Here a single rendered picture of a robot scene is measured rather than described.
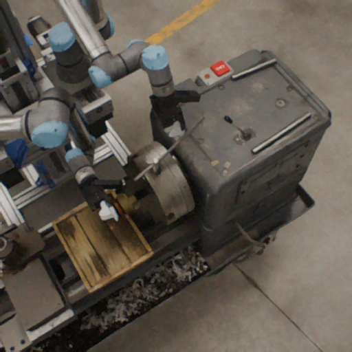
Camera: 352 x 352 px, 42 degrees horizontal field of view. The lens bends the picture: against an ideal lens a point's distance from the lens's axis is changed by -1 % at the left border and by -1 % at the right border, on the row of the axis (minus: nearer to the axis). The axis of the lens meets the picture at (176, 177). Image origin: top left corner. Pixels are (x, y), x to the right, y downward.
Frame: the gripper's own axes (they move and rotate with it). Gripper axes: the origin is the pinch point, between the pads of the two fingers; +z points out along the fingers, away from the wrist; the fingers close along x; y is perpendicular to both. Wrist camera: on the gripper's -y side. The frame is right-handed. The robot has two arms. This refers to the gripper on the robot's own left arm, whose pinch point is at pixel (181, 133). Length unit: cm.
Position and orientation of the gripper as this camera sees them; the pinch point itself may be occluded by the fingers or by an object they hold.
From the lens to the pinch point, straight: 164.9
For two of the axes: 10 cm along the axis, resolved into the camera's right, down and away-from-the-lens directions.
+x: 5.0, 5.5, -6.7
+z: 2.0, 6.7, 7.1
